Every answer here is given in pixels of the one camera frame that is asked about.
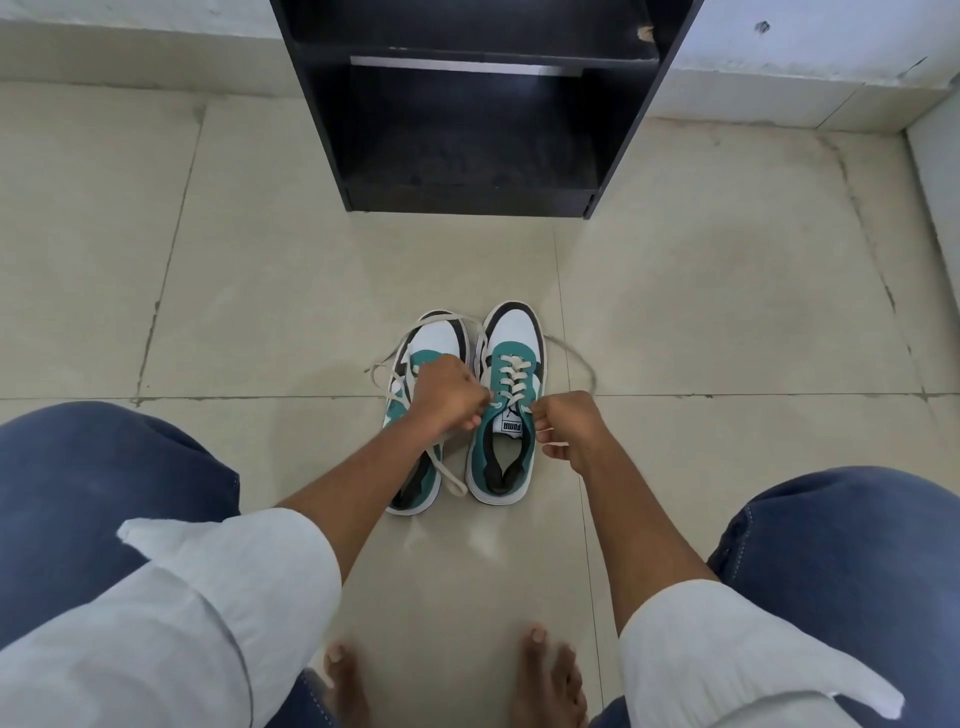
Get person's white left sleeve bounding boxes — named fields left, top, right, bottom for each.
left=0, top=507, right=344, bottom=728

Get person's white sleeve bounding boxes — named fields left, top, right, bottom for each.
left=616, top=579, right=906, bottom=728
left=0, top=507, right=344, bottom=728

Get person's bare right foot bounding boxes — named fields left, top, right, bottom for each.
left=516, top=623, right=591, bottom=728

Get person's left hand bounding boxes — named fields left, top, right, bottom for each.
left=408, top=354, right=495, bottom=438

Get person's left forearm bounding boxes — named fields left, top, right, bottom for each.
left=274, top=408, right=451, bottom=580

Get black wooden shelf cabinet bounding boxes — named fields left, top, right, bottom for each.
left=270, top=0, right=706, bottom=221

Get person's bare left foot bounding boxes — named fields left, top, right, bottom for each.
left=323, top=642, right=373, bottom=728

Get person's right hand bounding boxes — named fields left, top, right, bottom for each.
left=530, top=390, right=613, bottom=479

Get person's leg blue jeans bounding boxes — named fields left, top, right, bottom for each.
left=0, top=401, right=340, bottom=728
left=589, top=465, right=960, bottom=728

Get person's white right sleeve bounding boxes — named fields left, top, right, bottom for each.
left=616, top=579, right=906, bottom=728

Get person's left leg blue jeans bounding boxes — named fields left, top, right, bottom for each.
left=0, top=401, right=340, bottom=728

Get person's bare foot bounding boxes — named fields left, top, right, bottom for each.
left=323, top=642, right=373, bottom=728
left=516, top=623, right=591, bottom=728

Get teal white sneaker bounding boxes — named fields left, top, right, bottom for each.
left=464, top=300, right=549, bottom=506
left=381, top=309, right=472, bottom=518

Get person's right leg blue jeans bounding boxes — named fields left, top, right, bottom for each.
left=589, top=465, right=960, bottom=728

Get person's right forearm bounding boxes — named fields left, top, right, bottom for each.
left=573, top=442, right=723, bottom=637

